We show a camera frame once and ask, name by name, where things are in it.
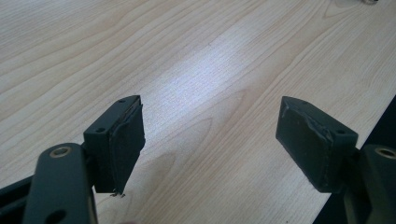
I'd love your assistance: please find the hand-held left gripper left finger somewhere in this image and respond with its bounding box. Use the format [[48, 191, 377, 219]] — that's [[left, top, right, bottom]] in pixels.
[[82, 94, 147, 196]]

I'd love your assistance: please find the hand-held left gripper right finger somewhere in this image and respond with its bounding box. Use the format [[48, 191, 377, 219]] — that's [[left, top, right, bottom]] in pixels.
[[275, 95, 360, 194]]

